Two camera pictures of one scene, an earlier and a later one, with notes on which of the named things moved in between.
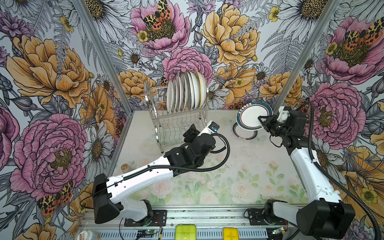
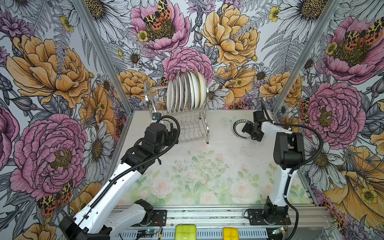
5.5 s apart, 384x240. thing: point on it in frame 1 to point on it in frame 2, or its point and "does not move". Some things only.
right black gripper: (267, 122) to (247, 128)
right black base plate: (257, 217) does not move
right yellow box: (230, 233) does not move
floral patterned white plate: (184, 91) does not move
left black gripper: (191, 132) to (169, 136)
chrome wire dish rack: (170, 126) does not move
